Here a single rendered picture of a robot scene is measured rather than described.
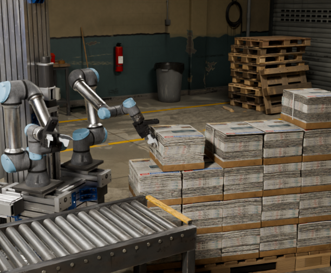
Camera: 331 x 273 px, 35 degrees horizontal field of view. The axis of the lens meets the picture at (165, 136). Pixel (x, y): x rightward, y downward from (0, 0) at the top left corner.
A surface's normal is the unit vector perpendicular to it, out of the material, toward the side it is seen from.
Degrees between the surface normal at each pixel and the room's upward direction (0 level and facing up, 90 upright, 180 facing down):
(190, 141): 90
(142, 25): 90
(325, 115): 90
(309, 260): 90
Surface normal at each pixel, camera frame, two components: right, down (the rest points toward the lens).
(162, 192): 0.25, 0.24
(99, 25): 0.53, 0.21
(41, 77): -0.40, 0.22
